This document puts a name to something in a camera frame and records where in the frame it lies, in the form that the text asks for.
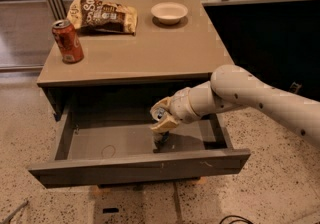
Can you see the blue silver redbull can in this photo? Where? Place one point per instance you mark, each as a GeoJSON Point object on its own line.
{"type": "Point", "coordinates": [160, 138]}

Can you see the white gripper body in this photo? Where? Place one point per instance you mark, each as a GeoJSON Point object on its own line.
{"type": "Point", "coordinates": [180, 105]}

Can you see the grey cabinet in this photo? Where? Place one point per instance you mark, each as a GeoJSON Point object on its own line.
{"type": "Point", "coordinates": [190, 49]}

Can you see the open grey top drawer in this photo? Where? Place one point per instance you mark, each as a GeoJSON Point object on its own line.
{"type": "Point", "coordinates": [100, 143]}

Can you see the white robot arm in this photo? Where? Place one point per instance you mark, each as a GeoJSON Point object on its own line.
{"type": "Point", "coordinates": [232, 87]}

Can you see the yellow brown chip bag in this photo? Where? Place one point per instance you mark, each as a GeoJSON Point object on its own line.
{"type": "Point", "coordinates": [102, 15]}

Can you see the white paper bowl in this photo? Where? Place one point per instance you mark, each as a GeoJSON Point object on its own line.
{"type": "Point", "coordinates": [169, 13]}

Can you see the red soda can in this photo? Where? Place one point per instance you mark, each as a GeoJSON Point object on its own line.
{"type": "Point", "coordinates": [67, 40]}

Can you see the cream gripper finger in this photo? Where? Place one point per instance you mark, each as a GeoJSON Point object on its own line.
{"type": "Point", "coordinates": [160, 108]}
{"type": "Point", "coordinates": [165, 124]}

